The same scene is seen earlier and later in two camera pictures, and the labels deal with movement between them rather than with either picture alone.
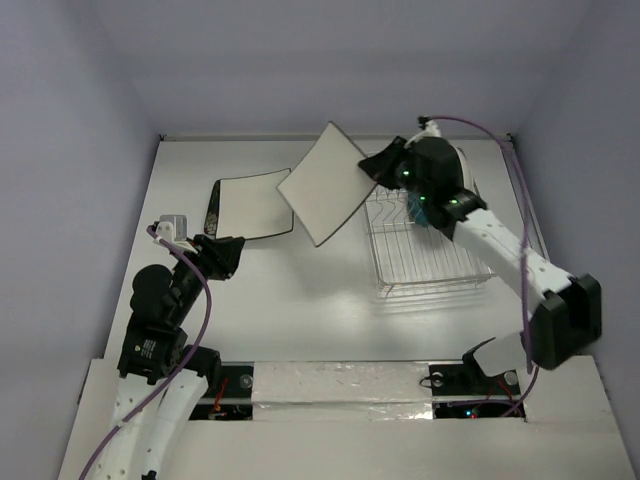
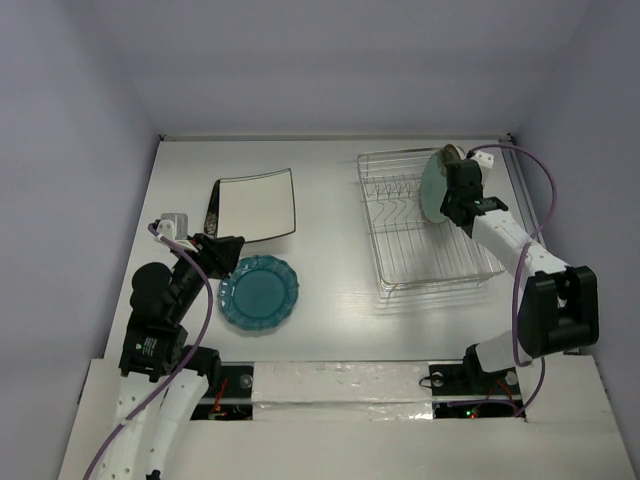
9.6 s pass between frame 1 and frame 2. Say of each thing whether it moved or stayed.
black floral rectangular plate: stayed
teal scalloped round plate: moved
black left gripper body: stayed
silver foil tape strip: stayed
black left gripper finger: stayed
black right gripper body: moved
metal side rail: stayed
